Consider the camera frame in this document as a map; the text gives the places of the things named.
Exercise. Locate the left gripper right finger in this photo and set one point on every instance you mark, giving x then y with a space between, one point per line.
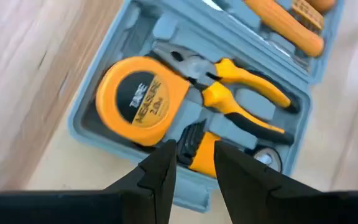
241 186

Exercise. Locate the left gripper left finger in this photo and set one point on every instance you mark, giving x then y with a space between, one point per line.
157 180

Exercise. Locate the hex key set yellow holder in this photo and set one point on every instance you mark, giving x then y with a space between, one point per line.
204 155

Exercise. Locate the yellow tape measure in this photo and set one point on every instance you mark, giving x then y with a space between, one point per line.
117 118

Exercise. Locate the yellow black pliers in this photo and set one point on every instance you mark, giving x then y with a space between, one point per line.
219 96

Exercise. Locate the small black tape roll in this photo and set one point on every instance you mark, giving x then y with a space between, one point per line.
267 157

